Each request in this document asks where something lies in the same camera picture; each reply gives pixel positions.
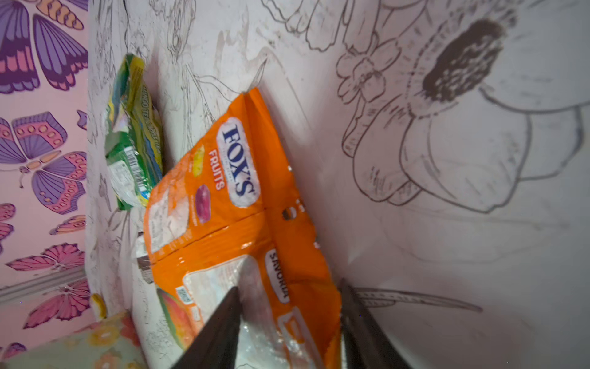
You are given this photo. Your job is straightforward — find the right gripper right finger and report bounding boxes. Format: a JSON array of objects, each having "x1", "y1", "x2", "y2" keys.
[{"x1": 338, "y1": 279, "x2": 411, "y2": 369}]

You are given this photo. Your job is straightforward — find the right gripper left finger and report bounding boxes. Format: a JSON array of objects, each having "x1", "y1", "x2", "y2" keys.
[{"x1": 173, "y1": 287, "x2": 242, "y2": 369}]

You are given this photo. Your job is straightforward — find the white paper bag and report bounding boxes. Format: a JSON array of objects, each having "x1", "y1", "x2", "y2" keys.
[{"x1": 0, "y1": 310, "x2": 148, "y2": 369}]

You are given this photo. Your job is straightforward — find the orange Fox's candy bag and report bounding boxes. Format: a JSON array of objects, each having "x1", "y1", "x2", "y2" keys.
[{"x1": 144, "y1": 89, "x2": 341, "y2": 368}]

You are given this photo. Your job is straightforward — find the green spring tea bag back-side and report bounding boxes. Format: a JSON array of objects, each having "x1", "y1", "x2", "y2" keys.
[{"x1": 104, "y1": 54, "x2": 164, "y2": 211}]

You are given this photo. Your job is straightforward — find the small brown snack pack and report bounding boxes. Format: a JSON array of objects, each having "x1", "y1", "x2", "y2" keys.
[{"x1": 136, "y1": 255, "x2": 154, "y2": 284}]

